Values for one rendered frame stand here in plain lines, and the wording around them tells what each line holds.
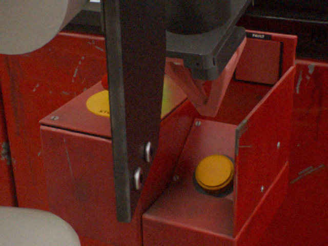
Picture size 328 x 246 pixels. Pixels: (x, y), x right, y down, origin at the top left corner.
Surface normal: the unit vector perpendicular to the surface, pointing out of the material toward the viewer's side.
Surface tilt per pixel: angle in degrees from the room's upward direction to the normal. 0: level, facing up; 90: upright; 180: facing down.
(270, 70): 90
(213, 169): 35
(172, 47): 15
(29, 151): 90
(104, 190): 90
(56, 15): 90
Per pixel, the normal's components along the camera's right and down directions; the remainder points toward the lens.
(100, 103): -0.03, -0.90
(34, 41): -0.17, 0.43
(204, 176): -0.28, -0.51
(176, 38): -0.15, -0.77
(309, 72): -0.41, 0.40
